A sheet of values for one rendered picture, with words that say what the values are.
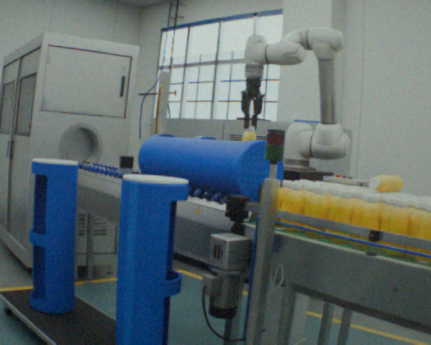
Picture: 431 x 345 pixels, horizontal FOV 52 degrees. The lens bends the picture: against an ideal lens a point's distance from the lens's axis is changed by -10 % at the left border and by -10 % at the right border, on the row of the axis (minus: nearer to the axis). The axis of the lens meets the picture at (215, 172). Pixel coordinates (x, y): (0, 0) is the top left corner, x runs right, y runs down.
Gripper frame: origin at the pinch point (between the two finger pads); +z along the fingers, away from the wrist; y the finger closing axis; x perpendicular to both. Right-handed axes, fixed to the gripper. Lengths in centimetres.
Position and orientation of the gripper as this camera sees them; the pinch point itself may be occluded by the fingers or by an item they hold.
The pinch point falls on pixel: (250, 121)
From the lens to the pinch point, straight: 225.9
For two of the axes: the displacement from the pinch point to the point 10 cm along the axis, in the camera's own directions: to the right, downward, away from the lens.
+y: -7.9, -0.3, -6.1
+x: 6.1, 0.8, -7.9
